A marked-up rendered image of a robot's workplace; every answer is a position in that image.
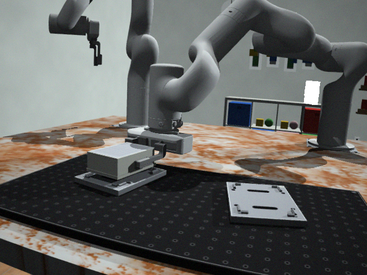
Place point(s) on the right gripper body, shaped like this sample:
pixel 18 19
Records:
pixel 93 29

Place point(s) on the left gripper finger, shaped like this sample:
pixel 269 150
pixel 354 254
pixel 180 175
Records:
pixel 159 146
pixel 138 140

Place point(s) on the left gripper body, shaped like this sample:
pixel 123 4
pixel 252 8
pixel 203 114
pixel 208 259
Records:
pixel 176 142

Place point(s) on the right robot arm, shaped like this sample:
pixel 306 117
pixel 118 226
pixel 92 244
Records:
pixel 142 50

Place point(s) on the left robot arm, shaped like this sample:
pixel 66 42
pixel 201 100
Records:
pixel 277 32

